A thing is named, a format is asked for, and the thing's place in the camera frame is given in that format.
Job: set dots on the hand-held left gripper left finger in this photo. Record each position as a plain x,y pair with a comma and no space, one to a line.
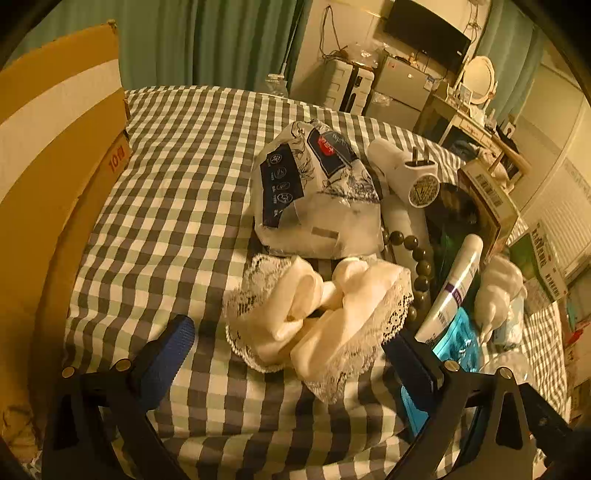
178,344

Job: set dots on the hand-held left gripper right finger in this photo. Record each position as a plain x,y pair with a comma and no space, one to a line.
413,364

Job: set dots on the cream lace-trimmed cloth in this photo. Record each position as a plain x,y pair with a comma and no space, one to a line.
360,295

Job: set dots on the white cream tube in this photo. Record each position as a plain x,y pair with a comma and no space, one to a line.
455,286

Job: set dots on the white printed plastic bag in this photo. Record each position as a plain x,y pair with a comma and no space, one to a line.
318,217

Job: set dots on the brown cardboard box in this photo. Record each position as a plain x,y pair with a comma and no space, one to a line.
55,138

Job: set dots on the turquoise blue packet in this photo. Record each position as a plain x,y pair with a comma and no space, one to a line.
457,337

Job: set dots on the pale blue tissue packet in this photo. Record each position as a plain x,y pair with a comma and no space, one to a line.
510,323

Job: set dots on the white plush toy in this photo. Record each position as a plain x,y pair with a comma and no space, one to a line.
498,286

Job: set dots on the translucent white plastic tube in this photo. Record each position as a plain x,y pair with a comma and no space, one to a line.
404,226

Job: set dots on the green barcode box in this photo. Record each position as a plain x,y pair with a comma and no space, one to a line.
531,263

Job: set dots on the black glossy packet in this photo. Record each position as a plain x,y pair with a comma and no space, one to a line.
450,212

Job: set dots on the brown barcode box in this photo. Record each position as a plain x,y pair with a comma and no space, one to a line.
489,194

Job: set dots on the white handheld electric device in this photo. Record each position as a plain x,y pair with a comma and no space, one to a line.
392,166

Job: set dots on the wooden chair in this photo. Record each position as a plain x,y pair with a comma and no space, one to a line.
510,154

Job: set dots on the white louvred wardrobe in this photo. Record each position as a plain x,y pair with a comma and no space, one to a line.
563,184

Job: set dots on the cream dressing table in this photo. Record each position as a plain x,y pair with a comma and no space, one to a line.
461,122

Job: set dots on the clear plastic water bottle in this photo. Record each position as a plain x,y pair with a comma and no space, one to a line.
275,85

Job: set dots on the grey fridge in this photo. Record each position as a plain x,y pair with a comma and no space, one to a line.
401,87

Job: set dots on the white ribbed suitcase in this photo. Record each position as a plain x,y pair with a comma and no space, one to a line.
337,83

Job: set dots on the oval white-framed mirror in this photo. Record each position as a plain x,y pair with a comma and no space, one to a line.
478,78

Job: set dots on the wide green curtain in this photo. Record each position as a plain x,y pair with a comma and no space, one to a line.
184,41

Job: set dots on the clear plastic bag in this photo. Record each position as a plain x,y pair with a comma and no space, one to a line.
360,51

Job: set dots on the narrow green curtain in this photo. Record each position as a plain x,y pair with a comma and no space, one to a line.
512,60

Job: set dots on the black wall television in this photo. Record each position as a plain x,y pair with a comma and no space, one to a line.
425,32

